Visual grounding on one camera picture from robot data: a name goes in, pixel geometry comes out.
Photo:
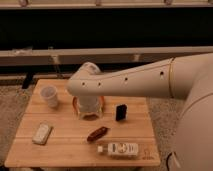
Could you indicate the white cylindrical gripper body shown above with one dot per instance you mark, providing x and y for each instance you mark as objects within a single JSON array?
[{"x": 88, "y": 106}]

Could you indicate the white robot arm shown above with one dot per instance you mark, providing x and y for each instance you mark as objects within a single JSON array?
[{"x": 189, "y": 78}]

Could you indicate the orange bowl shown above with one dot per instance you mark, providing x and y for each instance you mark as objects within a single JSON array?
[{"x": 74, "y": 104}]

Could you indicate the brown snack bar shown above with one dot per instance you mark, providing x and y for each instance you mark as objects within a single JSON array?
[{"x": 95, "y": 135}]

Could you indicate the black rectangular box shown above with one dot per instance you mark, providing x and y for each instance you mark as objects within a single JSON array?
[{"x": 121, "y": 111}]

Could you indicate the clear plastic cup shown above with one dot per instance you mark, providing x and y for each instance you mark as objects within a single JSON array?
[{"x": 49, "y": 95}]

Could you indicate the wooden table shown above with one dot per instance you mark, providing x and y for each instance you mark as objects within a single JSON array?
[{"x": 67, "y": 145}]

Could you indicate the white wrapped packet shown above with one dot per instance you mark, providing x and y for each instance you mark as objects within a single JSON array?
[{"x": 42, "y": 134}]

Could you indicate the white plastic bottle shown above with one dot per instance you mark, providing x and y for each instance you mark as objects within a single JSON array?
[{"x": 119, "y": 149}]

